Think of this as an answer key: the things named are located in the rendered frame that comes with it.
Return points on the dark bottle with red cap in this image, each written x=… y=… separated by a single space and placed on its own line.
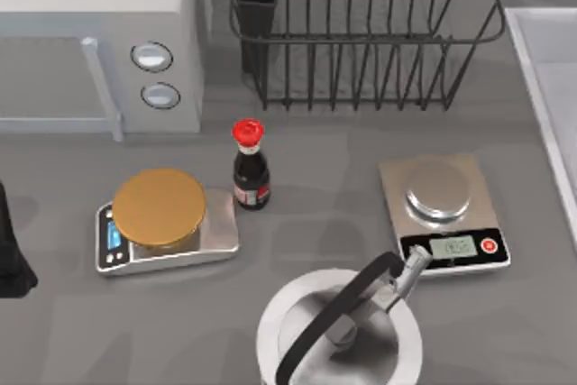
x=250 y=177

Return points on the scale with golden round plate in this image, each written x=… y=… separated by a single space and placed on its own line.
x=158 y=209

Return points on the small microwave knob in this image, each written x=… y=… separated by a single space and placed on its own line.
x=160 y=95

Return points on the scale with steel round plate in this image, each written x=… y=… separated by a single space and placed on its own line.
x=439 y=204

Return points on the large microwave knob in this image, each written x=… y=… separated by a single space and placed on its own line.
x=151 y=57

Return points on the pale microwave oven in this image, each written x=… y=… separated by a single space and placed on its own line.
x=149 y=6

